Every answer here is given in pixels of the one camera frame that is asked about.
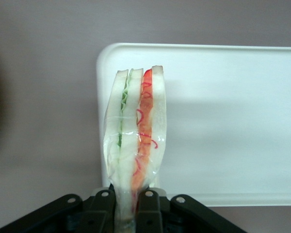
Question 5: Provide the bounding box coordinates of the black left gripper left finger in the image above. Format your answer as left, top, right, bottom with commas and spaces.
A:
83, 187, 117, 233

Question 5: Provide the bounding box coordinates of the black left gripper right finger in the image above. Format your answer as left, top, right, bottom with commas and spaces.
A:
135, 186, 167, 233

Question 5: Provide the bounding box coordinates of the triangle sandwich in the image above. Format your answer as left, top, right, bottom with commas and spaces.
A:
102, 65, 167, 233

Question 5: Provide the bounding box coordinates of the beige rectangular tray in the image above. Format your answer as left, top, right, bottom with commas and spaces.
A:
96, 43, 291, 208

